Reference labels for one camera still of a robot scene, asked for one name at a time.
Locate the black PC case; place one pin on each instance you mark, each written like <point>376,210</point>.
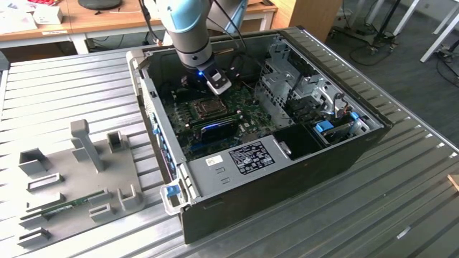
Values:
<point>287,193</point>

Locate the wooden desk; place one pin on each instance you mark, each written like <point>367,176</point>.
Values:
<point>53,27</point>
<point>107,21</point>

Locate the grey power supply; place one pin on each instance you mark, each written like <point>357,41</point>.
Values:
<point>215,174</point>

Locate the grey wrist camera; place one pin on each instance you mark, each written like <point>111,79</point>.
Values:
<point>219,82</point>

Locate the red box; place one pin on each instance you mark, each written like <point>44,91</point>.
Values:
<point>43,2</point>

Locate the white cardboard box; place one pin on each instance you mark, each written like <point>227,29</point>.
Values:
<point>48,14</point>

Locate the blue slot retainer clip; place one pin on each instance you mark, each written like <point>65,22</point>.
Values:
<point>155,131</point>

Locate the wooden block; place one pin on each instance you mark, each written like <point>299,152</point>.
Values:
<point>453,182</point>

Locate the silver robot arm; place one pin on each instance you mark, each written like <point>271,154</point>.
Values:
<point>189,40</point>

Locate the blue case latch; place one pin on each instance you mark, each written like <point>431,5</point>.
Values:
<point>172,191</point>

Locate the green RAM stick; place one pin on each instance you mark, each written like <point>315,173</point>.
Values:
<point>71,204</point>
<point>215,121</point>

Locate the blue expansion slot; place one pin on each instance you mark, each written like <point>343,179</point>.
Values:
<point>201,147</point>

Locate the CPU socket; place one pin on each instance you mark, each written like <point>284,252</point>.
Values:
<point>195,102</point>

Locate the grey parts rack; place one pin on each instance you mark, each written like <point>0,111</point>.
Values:
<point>81,182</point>

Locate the white paper sheets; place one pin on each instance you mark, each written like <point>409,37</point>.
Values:
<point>13,18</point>

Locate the black round pad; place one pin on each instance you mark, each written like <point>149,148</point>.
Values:
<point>99,4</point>

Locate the hard disk in blue carrier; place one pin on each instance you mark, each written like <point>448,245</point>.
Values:
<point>324,127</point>

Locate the metal drive cage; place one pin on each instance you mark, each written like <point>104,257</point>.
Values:
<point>276,78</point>

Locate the black graphics card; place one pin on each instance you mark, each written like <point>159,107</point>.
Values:
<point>219,133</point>

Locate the silver CPU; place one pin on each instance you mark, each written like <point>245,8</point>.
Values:
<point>209,107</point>

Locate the wooden cabinet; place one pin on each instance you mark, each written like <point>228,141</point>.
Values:
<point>311,18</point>

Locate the green motherboard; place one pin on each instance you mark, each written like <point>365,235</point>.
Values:
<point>251,118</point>

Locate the white table frame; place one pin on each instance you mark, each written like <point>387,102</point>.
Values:
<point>440,43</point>
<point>405,16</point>

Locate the blue plastic clip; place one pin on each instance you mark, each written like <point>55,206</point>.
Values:
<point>353,115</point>

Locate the black wheeled stand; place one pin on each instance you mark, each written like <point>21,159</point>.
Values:
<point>384,25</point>

